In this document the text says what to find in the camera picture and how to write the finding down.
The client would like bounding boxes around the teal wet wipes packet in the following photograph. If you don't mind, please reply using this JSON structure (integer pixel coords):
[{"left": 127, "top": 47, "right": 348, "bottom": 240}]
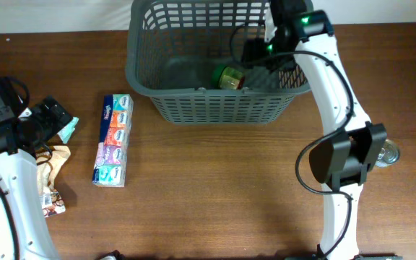
[{"left": 57, "top": 117, "right": 79, "bottom": 144}]

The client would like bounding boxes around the grey plastic basket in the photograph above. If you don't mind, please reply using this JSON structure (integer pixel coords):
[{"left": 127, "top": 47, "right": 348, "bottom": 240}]
[{"left": 125, "top": 0, "right": 310, "bottom": 125}]

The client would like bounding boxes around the green lid spice jar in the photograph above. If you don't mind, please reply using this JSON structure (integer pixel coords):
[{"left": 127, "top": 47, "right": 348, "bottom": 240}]
[{"left": 211, "top": 64, "right": 245, "bottom": 90}]

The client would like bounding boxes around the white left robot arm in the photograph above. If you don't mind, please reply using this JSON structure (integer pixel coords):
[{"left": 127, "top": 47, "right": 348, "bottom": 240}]
[{"left": 0, "top": 77, "right": 73, "bottom": 259}]

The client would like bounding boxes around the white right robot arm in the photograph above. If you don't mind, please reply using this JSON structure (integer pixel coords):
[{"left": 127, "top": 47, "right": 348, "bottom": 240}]
[{"left": 240, "top": 1, "right": 387, "bottom": 259}]

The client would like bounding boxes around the Kleenex tissue multipack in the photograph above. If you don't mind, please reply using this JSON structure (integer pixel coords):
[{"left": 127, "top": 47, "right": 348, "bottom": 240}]
[{"left": 92, "top": 94, "right": 134, "bottom": 187}]

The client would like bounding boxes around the silver tin can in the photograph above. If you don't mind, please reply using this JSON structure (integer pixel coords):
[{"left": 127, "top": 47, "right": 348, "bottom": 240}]
[{"left": 376, "top": 139, "right": 400, "bottom": 168}]

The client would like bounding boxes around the beige Pantree snack bag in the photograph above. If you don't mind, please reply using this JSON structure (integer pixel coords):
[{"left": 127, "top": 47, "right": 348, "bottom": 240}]
[{"left": 36, "top": 145, "right": 71, "bottom": 218}]

